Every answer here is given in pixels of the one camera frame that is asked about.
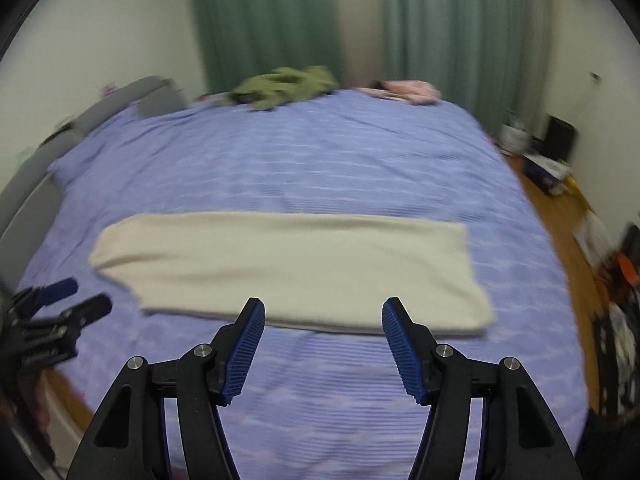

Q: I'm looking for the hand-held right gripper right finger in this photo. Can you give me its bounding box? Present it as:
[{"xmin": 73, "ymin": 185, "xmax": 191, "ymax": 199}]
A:
[{"xmin": 381, "ymin": 297, "xmax": 581, "ymax": 480}]

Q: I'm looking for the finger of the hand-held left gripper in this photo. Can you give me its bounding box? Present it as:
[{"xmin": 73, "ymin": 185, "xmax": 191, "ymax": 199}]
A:
[
  {"xmin": 14, "ymin": 277, "xmax": 79, "ymax": 312},
  {"xmin": 29, "ymin": 294, "xmax": 113, "ymax": 342}
]

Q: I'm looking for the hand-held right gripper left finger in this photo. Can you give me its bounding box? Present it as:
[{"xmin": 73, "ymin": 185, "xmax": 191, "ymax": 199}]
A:
[{"xmin": 67, "ymin": 297, "xmax": 267, "ymax": 480}]

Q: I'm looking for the cream towel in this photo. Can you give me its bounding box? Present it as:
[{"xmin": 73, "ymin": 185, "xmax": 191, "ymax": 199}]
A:
[{"xmin": 89, "ymin": 211, "xmax": 497, "ymax": 336}]

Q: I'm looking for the grey padded headboard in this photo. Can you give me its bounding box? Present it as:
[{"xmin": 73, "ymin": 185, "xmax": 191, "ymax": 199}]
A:
[{"xmin": 0, "ymin": 76, "xmax": 188, "ymax": 261}]

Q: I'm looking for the blue striped pillow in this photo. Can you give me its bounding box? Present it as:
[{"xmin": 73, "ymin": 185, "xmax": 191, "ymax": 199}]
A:
[{"xmin": 47, "ymin": 102, "xmax": 151, "ymax": 188}]

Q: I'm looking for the bed with purple cover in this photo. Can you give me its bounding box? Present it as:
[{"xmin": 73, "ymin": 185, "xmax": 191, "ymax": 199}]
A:
[{"xmin": 15, "ymin": 87, "xmax": 591, "ymax": 480}]

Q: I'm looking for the black and white box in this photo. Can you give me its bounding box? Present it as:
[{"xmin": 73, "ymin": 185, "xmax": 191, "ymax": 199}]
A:
[{"xmin": 595, "ymin": 302, "xmax": 640, "ymax": 413}]

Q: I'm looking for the white plastic bag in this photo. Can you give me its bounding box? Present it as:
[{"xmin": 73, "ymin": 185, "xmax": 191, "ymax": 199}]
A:
[{"xmin": 572, "ymin": 210, "xmax": 611, "ymax": 267}]

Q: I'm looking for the blue cardboard box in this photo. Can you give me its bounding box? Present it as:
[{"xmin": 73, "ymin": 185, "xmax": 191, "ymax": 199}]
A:
[{"xmin": 522, "ymin": 152, "xmax": 573, "ymax": 193}]

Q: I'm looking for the orange box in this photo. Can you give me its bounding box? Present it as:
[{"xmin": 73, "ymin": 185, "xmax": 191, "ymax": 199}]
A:
[{"xmin": 614, "ymin": 254, "xmax": 640, "ymax": 283}]

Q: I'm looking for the white paper bag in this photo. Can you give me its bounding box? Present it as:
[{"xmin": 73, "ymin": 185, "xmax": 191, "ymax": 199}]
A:
[{"xmin": 500, "ymin": 122, "xmax": 531, "ymax": 157}]

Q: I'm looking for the black backpack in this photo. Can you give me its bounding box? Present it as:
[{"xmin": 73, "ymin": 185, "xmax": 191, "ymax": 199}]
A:
[{"xmin": 620, "ymin": 222, "xmax": 640, "ymax": 261}]

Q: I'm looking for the pink garment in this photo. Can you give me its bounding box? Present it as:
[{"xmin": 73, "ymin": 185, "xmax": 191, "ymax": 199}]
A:
[{"xmin": 352, "ymin": 79, "xmax": 442, "ymax": 106}]

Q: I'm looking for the black cylindrical appliance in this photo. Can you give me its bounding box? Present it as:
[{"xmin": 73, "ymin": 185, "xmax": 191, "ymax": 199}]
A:
[{"xmin": 544, "ymin": 115, "xmax": 578, "ymax": 163}]

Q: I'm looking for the olive green garment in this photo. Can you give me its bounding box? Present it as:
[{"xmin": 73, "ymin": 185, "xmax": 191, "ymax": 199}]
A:
[{"xmin": 215, "ymin": 66, "xmax": 340, "ymax": 112}]

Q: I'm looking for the green curtain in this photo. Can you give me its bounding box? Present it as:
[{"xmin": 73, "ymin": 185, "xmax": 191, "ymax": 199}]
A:
[
  {"xmin": 187, "ymin": 0, "xmax": 346, "ymax": 96},
  {"xmin": 380, "ymin": 0, "xmax": 553, "ymax": 133}
]

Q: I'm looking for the beige sheer curtain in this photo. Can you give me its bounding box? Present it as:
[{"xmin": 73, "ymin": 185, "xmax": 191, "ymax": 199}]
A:
[{"xmin": 330, "ymin": 0, "xmax": 388, "ymax": 88}]

